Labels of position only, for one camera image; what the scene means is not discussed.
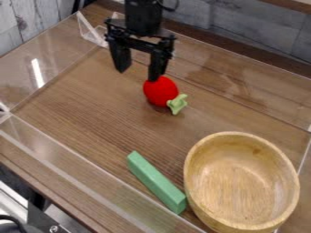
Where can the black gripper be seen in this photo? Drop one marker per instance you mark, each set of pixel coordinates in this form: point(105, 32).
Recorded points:
point(138, 31)

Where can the red plush fruit green stem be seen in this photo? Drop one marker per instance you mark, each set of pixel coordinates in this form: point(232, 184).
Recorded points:
point(164, 94)

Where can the green rectangular block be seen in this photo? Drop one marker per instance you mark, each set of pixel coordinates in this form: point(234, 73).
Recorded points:
point(157, 182)

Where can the wooden bowl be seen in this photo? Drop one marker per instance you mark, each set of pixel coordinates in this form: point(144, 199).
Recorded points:
point(241, 183)

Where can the clear acrylic triangle bracket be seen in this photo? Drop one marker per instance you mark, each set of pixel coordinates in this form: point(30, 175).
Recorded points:
point(94, 34)

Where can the clear acrylic enclosure wall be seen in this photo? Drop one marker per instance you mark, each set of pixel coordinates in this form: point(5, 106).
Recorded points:
point(78, 117)

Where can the black metal frame bracket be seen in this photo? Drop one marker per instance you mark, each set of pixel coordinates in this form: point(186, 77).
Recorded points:
point(47, 217)

